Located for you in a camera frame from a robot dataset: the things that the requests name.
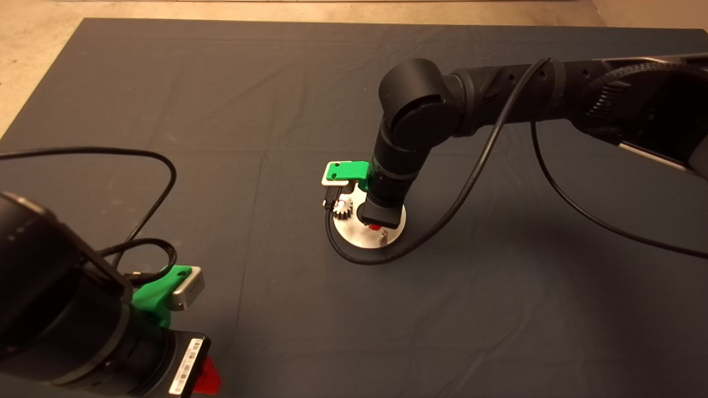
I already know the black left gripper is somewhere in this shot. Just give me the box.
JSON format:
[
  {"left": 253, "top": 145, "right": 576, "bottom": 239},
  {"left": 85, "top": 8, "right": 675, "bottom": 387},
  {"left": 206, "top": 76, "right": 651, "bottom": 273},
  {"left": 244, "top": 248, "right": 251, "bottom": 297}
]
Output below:
[{"left": 165, "top": 331, "right": 221, "bottom": 398}]

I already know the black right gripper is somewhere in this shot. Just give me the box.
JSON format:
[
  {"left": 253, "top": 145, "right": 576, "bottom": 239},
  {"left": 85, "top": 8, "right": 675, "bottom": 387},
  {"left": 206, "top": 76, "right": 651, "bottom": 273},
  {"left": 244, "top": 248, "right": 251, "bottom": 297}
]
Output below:
[{"left": 360, "top": 191, "right": 401, "bottom": 231}]

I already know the steel planetary gear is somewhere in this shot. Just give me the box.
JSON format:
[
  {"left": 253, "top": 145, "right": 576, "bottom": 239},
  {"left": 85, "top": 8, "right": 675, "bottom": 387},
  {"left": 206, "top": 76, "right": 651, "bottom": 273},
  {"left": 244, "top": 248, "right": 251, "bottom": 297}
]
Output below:
[{"left": 330, "top": 196, "right": 355, "bottom": 220}]

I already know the round metal carrier plate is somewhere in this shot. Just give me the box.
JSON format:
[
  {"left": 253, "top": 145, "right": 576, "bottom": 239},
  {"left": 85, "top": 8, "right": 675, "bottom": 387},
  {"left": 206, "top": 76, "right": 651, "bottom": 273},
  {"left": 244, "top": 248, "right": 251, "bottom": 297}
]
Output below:
[{"left": 332, "top": 187, "right": 407, "bottom": 250}]

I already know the dark grey table cloth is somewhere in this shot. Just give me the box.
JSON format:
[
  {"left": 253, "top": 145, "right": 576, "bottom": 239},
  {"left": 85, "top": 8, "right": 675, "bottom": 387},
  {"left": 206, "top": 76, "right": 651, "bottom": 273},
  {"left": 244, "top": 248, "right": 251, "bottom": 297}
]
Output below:
[{"left": 0, "top": 18, "right": 708, "bottom": 398}]

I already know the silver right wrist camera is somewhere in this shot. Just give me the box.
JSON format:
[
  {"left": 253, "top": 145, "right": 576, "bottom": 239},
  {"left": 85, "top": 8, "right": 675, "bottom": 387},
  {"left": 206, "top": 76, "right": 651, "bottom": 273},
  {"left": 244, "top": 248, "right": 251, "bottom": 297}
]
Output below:
[{"left": 321, "top": 162, "right": 358, "bottom": 195}]

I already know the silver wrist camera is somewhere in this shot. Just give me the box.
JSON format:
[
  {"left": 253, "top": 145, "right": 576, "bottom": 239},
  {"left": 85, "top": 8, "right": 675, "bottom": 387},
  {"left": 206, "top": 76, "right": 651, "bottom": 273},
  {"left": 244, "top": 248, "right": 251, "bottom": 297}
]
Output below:
[
  {"left": 170, "top": 267, "right": 205, "bottom": 311},
  {"left": 321, "top": 162, "right": 358, "bottom": 195}
]

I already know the green right camera mount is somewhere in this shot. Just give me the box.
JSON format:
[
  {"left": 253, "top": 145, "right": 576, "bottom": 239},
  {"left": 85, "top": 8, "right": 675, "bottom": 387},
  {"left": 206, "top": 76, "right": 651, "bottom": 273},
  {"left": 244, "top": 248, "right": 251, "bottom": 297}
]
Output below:
[{"left": 324, "top": 161, "right": 370, "bottom": 191}]

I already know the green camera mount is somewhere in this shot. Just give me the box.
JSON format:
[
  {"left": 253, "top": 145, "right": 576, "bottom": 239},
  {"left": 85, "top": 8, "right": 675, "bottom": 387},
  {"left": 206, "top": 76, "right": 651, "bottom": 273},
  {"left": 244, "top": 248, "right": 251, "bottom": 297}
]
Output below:
[
  {"left": 132, "top": 265, "right": 193, "bottom": 328},
  {"left": 324, "top": 161, "right": 370, "bottom": 191}
]

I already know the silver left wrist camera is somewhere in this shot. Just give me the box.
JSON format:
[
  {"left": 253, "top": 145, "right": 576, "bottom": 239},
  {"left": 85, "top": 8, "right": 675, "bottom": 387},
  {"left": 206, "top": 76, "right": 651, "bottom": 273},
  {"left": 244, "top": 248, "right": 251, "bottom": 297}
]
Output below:
[{"left": 170, "top": 267, "right": 205, "bottom": 311}]

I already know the green left camera mount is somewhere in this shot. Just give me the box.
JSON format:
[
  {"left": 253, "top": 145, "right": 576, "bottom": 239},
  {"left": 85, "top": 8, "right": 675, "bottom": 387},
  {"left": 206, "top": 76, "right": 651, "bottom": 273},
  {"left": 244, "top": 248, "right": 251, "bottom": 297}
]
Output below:
[{"left": 132, "top": 265, "right": 193, "bottom": 328}]

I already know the braided black left arm cable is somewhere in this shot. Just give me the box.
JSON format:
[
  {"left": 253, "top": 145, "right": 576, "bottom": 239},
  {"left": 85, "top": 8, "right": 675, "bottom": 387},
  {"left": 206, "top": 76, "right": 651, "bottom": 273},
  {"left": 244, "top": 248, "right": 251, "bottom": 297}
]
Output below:
[{"left": 100, "top": 238, "right": 179, "bottom": 287}]

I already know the braided black arm cable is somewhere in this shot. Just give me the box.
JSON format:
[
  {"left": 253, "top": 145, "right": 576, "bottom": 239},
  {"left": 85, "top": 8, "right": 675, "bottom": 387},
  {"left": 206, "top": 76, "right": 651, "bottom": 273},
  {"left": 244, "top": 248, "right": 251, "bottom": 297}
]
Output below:
[
  {"left": 100, "top": 238, "right": 179, "bottom": 287},
  {"left": 585, "top": 62, "right": 708, "bottom": 129}
]

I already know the black hanging right arm cable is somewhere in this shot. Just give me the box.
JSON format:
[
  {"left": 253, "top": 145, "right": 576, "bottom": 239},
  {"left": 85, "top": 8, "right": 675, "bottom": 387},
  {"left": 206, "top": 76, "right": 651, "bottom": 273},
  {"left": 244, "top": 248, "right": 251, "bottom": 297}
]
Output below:
[{"left": 530, "top": 121, "right": 708, "bottom": 260}]

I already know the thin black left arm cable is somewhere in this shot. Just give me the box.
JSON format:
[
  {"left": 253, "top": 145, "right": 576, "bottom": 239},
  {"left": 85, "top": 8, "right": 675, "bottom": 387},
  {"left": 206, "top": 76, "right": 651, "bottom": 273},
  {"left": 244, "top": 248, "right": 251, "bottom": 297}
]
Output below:
[{"left": 0, "top": 146, "right": 178, "bottom": 267}]

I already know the braided black right arm cable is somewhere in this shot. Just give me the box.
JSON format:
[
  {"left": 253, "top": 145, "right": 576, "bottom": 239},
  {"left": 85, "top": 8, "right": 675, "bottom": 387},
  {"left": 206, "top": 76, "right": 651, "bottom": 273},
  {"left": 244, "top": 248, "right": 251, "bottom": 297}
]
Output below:
[{"left": 585, "top": 62, "right": 708, "bottom": 129}]

